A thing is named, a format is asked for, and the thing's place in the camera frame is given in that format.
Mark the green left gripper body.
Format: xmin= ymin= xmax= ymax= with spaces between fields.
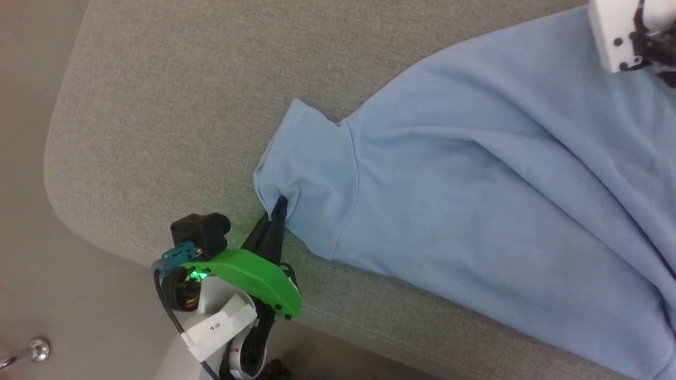
xmin=182 ymin=248 xmax=303 ymax=320

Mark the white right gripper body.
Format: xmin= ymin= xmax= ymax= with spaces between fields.
xmin=588 ymin=0 xmax=676 ymax=88

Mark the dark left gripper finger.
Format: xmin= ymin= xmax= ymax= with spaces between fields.
xmin=259 ymin=196 xmax=289 ymax=263
xmin=241 ymin=213 xmax=274 ymax=254

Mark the light blue and white garment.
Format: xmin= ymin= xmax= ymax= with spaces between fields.
xmin=253 ymin=4 xmax=676 ymax=380

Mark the chrome metal fitting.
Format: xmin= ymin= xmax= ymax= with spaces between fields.
xmin=0 ymin=338 xmax=51 ymax=371

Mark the white left cable label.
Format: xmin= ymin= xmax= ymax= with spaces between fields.
xmin=182 ymin=294 xmax=258 ymax=363

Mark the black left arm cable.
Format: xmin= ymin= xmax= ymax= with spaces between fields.
xmin=153 ymin=259 xmax=220 ymax=380

